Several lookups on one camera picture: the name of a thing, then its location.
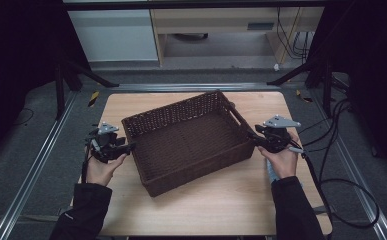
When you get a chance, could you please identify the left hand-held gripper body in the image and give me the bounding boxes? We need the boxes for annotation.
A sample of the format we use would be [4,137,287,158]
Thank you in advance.
[85,121,129,164]

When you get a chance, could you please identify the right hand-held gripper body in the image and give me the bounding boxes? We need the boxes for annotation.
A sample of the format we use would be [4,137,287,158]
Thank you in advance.
[260,114,302,155]

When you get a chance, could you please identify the brown woven basket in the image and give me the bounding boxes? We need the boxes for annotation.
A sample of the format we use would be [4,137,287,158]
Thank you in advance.
[121,89,257,198]

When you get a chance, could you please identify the person's left hand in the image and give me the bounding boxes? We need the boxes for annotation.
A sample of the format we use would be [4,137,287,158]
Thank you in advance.
[85,153,129,187]

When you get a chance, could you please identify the person's right hand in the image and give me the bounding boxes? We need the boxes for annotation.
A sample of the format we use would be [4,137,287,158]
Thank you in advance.
[258,131,300,180]

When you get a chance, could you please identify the yellow black tape strip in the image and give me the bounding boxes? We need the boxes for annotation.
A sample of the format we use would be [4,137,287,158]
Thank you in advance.
[87,90,100,108]
[295,89,314,104]

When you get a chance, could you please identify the black metal stand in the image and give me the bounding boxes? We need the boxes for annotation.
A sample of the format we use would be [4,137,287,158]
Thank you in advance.
[266,56,335,118]
[54,59,120,121]

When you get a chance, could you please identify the white cabinet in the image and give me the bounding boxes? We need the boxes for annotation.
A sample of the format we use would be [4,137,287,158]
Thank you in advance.
[68,9,159,63]

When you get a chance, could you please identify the light wooden office desk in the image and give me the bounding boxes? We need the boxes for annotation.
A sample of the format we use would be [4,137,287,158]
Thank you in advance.
[150,7,325,66]

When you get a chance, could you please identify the dark curtain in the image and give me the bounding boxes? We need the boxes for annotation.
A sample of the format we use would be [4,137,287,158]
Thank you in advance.
[305,0,387,183]
[0,0,92,161]

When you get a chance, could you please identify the black gripper cable silver plug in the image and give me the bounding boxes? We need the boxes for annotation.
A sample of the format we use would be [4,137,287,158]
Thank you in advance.
[286,139,381,240]

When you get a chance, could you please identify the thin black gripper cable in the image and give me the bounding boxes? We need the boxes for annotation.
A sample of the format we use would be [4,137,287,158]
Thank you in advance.
[80,151,91,185]

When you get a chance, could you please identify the black floor cable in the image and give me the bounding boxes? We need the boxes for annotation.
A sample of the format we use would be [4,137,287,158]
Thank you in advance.
[300,98,351,136]
[301,104,352,148]

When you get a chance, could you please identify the aluminium floor rail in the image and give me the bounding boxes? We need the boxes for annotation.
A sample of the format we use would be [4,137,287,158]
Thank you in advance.
[309,89,387,240]
[0,91,79,240]

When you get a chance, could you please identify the thin looped floor cable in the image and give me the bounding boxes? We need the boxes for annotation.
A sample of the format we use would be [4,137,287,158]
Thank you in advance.
[10,107,35,128]

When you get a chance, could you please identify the hanging black cable bundle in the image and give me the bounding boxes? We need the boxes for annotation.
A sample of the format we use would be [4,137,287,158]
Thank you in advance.
[275,7,315,62]

